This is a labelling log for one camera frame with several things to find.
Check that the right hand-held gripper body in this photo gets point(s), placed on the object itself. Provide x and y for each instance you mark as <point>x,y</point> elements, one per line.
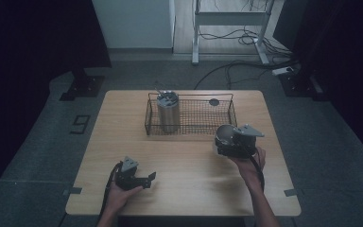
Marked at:
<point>241,143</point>

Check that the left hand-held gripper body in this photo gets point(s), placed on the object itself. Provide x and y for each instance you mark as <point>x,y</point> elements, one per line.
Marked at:
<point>126,176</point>

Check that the white mug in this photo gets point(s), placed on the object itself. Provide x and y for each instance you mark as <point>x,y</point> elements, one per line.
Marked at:
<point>226,130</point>

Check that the stainless steel tumbler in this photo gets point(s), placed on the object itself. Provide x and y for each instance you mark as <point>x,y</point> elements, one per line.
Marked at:
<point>168,115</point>

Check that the metal straw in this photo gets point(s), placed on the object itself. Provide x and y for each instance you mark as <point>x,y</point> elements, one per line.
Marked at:
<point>160,90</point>

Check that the person's left hand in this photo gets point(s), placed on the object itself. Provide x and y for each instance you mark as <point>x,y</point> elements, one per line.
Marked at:
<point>119,198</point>

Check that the person's right hand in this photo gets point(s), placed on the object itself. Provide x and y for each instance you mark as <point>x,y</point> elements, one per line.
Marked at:
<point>249,168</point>

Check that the dark round disc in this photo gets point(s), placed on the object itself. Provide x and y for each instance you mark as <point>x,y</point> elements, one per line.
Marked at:
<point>214,101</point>

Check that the grey tape tab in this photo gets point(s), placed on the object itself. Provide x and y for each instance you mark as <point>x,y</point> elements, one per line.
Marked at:
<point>291,192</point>
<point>73,190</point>

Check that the black stand base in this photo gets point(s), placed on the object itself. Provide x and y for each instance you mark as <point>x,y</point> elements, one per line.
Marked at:
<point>299,85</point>
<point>83,86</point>

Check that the white power strip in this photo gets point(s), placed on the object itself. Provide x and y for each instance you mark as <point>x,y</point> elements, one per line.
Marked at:
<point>282,71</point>

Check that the dark curtain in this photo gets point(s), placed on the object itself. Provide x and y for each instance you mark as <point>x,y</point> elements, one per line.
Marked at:
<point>343,63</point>
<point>28,63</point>

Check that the white desk frame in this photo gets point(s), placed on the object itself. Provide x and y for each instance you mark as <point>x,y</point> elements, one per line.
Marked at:
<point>230,18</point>

